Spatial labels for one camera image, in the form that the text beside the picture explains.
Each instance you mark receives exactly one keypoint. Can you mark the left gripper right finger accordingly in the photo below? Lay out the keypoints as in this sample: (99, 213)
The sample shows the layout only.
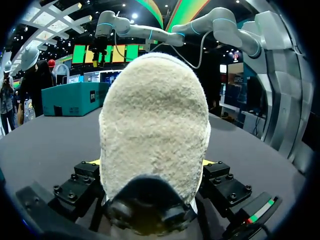
(226, 185)

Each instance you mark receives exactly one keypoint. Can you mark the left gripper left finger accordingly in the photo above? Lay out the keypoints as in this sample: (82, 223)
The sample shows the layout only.
(75, 183)

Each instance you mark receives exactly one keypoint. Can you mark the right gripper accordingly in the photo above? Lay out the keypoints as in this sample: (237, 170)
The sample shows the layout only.
(101, 42)

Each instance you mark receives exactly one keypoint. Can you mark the cream fuzzy shoe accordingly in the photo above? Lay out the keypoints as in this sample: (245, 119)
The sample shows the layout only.
(153, 130)

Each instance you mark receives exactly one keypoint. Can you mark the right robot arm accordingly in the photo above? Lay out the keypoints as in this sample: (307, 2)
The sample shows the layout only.
(220, 27)

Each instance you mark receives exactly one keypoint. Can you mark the person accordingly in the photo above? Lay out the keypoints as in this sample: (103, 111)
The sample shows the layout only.
(6, 100)
(51, 67)
(33, 82)

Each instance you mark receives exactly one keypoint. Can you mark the teal box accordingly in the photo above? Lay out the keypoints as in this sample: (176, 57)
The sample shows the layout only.
(72, 100)

